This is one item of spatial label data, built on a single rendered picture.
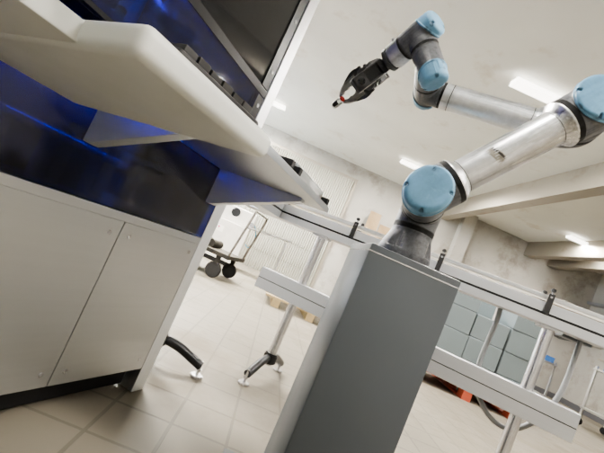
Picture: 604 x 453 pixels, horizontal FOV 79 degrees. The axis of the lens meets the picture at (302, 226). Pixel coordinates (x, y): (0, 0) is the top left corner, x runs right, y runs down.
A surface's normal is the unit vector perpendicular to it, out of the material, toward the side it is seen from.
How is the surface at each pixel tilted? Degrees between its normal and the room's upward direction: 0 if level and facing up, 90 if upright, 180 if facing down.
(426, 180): 96
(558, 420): 90
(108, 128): 90
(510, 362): 90
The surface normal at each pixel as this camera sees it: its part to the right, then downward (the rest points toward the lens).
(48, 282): 0.86, 0.34
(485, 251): 0.07, -0.06
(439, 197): -0.36, -0.12
